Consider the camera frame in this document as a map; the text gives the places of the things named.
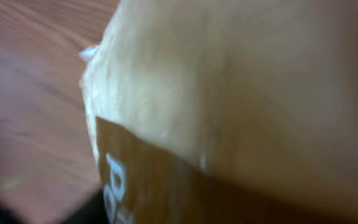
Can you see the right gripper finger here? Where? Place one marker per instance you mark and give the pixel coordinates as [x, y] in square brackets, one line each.
[91, 212]

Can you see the brown Pantree snack pouch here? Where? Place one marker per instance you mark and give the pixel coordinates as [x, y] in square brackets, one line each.
[226, 111]

